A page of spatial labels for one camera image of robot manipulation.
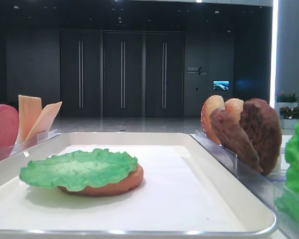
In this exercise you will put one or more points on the brown meat patty near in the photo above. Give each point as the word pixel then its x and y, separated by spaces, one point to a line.
pixel 234 138

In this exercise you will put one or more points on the brown meat patty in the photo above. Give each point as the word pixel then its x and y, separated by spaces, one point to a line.
pixel 234 138
pixel 262 125

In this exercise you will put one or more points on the green lettuce leaf on tray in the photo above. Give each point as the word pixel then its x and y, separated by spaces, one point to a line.
pixel 79 169

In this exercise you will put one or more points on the orange cheese slice right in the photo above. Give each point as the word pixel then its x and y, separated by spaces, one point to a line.
pixel 45 120

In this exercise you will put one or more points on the orange cheese slice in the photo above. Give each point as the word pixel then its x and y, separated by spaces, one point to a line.
pixel 45 120
pixel 29 111

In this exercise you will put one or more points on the brown meat patty far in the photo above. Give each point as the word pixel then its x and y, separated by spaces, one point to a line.
pixel 262 125

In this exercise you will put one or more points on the orange cheese slice left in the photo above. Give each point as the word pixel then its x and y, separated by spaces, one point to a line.
pixel 29 111

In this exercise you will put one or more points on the red tomato slice in holder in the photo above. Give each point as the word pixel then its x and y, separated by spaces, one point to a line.
pixel 9 125

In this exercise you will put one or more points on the green lettuce leaf in holder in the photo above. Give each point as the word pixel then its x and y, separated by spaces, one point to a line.
pixel 296 161

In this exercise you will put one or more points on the bottom bun on tray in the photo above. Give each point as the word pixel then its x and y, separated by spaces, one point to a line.
pixel 133 180

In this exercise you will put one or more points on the dark triple door cabinet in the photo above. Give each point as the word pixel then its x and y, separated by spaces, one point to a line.
pixel 121 74

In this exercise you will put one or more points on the sesame bun top left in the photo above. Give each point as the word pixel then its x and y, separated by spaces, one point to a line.
pixel 212 103

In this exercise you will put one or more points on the sesame bun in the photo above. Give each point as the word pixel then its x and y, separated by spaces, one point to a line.
pixel 212 103
pixel 234 106

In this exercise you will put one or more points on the white rectangular tray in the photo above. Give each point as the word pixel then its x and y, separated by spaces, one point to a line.
pixel 186 194

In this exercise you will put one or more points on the sesame bun top right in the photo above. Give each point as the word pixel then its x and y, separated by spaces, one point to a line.
pixel 234 106

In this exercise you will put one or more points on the flower planter boxes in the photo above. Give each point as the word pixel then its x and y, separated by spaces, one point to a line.
pixel 288 109

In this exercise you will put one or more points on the small wall screen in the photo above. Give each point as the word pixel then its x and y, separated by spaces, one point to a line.
pixel 221 85

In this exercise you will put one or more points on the clear acrylic rail right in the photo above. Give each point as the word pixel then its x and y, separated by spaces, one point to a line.
pixel 271 189

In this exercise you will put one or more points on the clear acrylic rail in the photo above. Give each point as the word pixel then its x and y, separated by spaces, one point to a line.
pixel 271 189
pixel 6 152

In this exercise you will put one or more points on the clear acrylic rail left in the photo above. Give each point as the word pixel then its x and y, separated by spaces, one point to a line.
pixel 6 152

